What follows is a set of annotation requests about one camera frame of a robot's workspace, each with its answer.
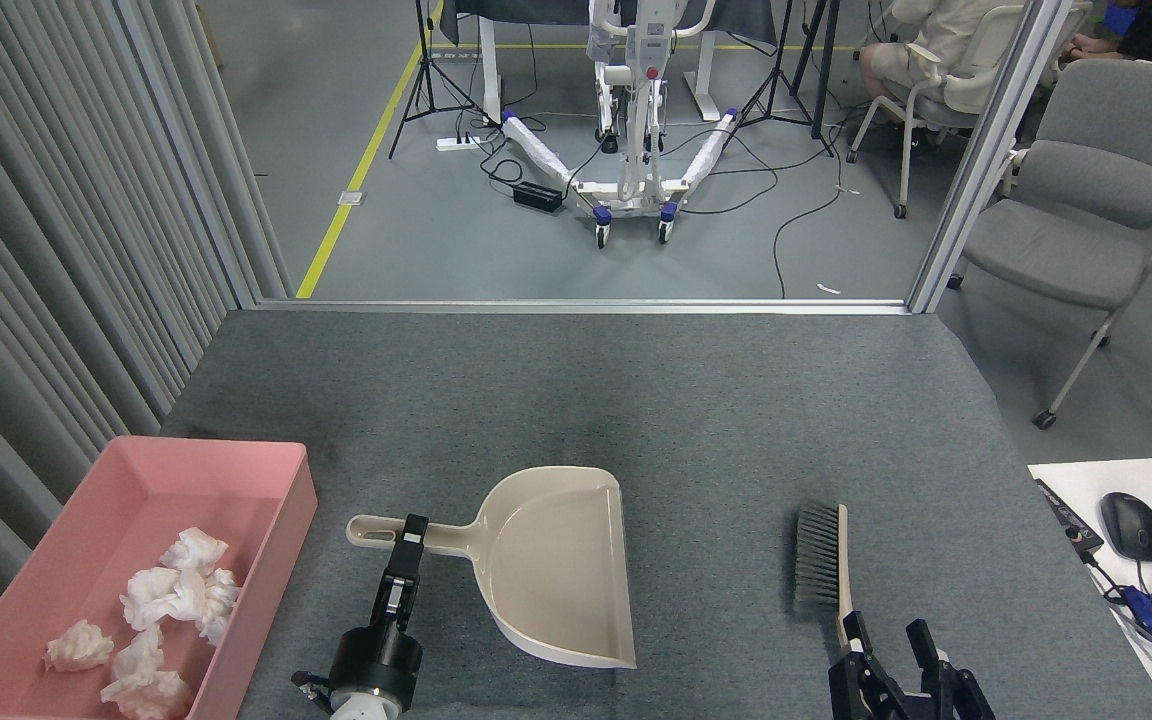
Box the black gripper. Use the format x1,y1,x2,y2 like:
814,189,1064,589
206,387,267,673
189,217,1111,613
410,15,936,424
327,514,431,699

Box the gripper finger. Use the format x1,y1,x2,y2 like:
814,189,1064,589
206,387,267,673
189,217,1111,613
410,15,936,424
828,612,913,720
905,620,998,720

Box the beige hand brush black bristles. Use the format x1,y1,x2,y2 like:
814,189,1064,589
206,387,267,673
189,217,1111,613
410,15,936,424
794,503,865,651

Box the beige plastic dustpan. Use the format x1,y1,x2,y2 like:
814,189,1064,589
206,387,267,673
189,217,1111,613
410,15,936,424
346,466,637,669

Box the pink plastic bin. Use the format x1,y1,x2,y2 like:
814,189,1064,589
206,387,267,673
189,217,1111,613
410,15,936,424
0,435,319,720

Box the black flat device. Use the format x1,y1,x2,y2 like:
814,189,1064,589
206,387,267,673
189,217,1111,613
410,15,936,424
1034,478,1105,559

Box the black computer mouse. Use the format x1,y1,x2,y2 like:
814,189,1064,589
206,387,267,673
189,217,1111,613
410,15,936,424
1099,492,1152,563

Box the white side table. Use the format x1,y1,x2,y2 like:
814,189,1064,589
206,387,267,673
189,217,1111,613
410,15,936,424
1028,455,1152,720

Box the black power adapter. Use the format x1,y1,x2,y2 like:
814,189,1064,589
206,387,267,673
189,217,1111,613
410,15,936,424
513,181,565,213

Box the grey slatted partition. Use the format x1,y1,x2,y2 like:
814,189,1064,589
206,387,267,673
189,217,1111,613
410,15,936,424
0,0,292,681

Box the grey padded chair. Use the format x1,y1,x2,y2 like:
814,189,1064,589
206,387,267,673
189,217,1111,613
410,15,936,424
948,60,1152,431

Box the black tripod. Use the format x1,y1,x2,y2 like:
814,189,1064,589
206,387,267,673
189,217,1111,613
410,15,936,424
388,0,497,161
726,0,839,159

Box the white-legged desk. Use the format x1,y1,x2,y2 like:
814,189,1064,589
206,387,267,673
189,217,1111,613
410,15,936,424
436,0,779,126

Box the white stand on wheels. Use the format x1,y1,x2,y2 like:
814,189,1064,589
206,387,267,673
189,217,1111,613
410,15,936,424
501,0,742,249

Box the white office chair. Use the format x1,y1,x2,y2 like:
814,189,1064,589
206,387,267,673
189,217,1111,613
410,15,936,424
846,0,1029,218

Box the silver aluminium rail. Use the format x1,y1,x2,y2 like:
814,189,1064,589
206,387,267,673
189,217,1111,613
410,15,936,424
256,297,912,317

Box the black floor cable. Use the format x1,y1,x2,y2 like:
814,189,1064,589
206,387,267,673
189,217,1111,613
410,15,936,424
681,130,843,299

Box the silver aluminium post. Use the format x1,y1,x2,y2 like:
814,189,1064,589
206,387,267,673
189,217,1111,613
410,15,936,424
906,0,1077,314

